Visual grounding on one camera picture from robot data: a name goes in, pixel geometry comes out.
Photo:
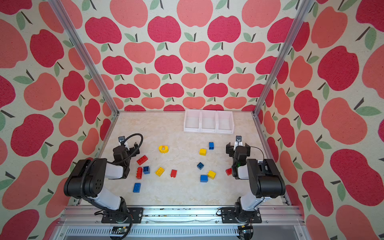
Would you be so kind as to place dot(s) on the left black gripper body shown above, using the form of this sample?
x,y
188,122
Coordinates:
x,y
120,151

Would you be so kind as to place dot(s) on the blue lego upper right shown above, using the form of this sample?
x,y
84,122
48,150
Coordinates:
x,y
211,145

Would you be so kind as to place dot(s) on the yellow lego small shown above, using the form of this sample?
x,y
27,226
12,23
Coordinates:
x,y
203,152

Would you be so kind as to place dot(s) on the red small lego center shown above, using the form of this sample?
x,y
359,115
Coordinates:
x,y
173,173

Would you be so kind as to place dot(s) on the yellow lego angled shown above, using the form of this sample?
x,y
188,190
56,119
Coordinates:
x,y
159,171

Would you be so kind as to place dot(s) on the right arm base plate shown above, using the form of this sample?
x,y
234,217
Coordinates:
x,y
231,215

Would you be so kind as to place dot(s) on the aluminium front rail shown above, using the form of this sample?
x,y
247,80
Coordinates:
x,y
183,222

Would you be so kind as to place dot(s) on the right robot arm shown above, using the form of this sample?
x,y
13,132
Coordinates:
x,y
264,178

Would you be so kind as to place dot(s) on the blue lego lower right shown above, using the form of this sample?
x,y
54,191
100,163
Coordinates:
x,y
204,179

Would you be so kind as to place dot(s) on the aluminium frame post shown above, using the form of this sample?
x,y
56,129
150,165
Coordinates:
x,y
286,47
71,31

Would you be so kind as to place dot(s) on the red long lego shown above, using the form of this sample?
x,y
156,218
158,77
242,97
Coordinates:
x,y
142,160
139,173

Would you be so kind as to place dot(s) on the white bin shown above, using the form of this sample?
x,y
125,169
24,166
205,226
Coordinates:
x,y
192,121
208,121
225,122

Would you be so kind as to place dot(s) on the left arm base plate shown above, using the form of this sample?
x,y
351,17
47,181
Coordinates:
x,y
134,215

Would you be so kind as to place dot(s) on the right aluminium frame post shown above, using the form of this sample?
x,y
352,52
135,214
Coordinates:
x,y
286,47

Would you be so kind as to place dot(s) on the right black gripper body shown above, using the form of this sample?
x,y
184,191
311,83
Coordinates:
x,y
240,151

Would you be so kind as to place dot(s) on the circuit board on rail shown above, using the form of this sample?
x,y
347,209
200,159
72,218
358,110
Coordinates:
x,y
119,230

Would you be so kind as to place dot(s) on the blue lego small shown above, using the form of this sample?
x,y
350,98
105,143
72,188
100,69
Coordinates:
x,y
200,166
146,170

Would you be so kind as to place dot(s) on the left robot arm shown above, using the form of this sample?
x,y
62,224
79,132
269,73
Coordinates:
x,y
86,180

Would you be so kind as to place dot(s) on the left aluminium frame post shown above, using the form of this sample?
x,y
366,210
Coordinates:
x,y
71,31

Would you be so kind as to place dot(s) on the blue long lego bottom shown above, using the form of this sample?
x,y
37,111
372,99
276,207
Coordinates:
x,y
137,187

